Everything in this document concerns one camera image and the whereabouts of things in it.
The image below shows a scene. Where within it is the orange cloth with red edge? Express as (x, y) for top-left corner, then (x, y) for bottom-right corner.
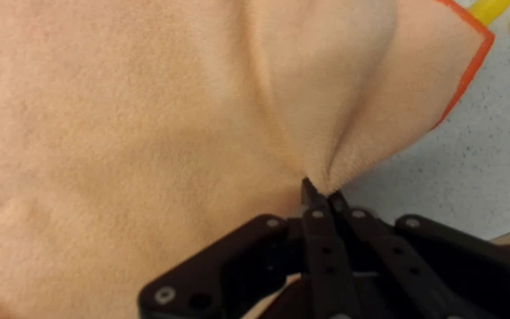
(0, 0), (495, 319)

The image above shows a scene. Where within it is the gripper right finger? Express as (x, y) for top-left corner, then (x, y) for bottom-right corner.
(328, 191), (510, 319)

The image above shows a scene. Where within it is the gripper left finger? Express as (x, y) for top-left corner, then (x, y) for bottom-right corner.
(138, 177), (362, 319)

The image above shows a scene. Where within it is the yellow block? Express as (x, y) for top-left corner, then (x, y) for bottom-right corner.
(468, 0), (510, 25)

